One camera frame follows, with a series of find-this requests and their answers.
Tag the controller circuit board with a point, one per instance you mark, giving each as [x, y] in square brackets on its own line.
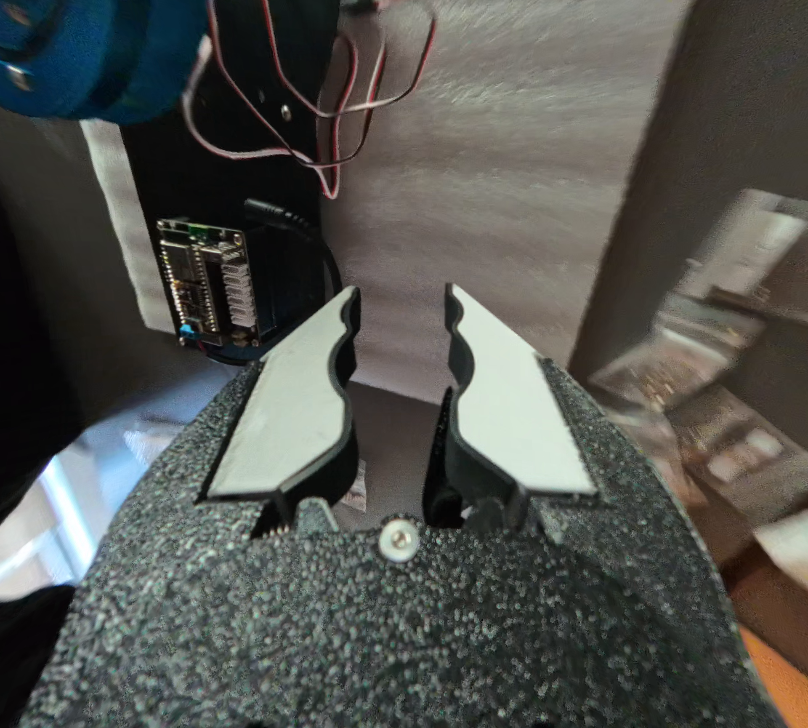
[202, 279]

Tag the blue toy robot arm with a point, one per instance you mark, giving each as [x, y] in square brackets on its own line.
[94, 14]

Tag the white foam sheet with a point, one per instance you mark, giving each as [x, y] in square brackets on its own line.
[505, 109]

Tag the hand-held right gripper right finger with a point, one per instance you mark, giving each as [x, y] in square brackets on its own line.
[517, 418]

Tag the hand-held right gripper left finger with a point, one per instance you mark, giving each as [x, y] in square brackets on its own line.
[284, 412]

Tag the grey desk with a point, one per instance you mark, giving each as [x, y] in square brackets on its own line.
[694, 109]

